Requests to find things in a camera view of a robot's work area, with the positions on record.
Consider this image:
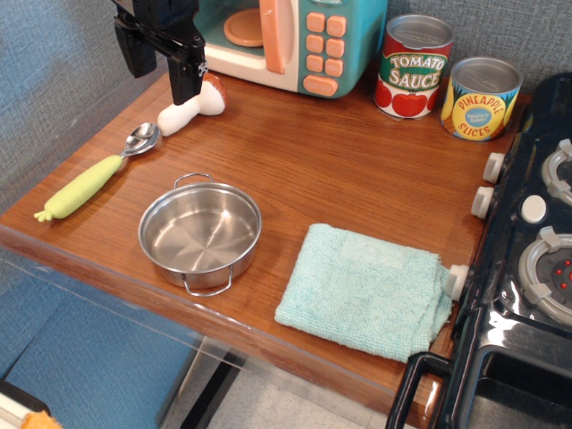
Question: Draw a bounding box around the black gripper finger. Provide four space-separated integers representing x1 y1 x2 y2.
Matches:
114 20 156 78
167 55 206 105

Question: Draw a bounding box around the white toy mushroom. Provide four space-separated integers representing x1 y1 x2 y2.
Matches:
157 72 227 137

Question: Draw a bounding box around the orange plush object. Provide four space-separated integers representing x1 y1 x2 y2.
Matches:
21 411 63 429

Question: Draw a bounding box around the white stove knob bottom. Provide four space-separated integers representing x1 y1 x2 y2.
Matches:
443 265 469 302

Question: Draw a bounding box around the white stove knob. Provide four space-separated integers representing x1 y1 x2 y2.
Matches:
471 187 494 220
443 265 469 302
483 152 505 184

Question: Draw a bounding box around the pineapple slices can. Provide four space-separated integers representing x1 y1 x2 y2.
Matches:
441 56 523 142

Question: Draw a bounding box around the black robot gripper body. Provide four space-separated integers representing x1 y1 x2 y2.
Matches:
114 1 206 58

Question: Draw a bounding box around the teal toy microwave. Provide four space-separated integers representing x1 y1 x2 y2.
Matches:
195 1 388 99

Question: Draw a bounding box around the black toy stove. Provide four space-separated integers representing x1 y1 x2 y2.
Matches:
387 72 571 428

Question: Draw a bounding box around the light blue folded cloth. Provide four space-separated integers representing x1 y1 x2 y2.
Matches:
274 223 452 362

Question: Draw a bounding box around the stainless steel pot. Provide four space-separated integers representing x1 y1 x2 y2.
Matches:
138 172 263 298

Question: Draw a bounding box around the white stove knob middle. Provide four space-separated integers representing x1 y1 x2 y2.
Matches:
471 187 494 220

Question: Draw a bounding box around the green handled metal spoon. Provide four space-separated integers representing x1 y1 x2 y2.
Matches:
33 122 161 223

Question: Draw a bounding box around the tomato sauce can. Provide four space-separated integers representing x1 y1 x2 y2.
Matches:
374 14 454 119

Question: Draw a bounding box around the white stove knob top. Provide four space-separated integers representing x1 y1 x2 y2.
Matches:
483 152 505 184

